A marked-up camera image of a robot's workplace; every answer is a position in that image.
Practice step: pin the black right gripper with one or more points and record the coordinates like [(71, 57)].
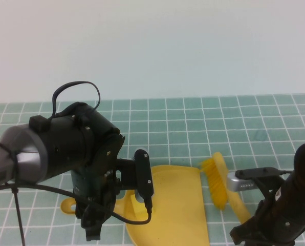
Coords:
[(278, 223)]

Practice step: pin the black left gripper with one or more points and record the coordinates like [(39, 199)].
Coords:
[(96, 200)]

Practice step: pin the yellow hand brush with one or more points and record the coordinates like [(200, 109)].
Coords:
[(216, 184)]

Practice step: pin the yellow plastic dustpan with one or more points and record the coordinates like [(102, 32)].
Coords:
[(178, 205)]

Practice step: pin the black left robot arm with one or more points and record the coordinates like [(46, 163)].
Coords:
[(65, 143)]

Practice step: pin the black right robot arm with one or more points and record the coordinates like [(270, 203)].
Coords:
[(303, 174)]

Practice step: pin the green checked tablecloth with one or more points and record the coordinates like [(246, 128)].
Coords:
[(193, 123)]

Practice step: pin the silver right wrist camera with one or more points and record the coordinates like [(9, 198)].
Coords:
[(242, 183)]

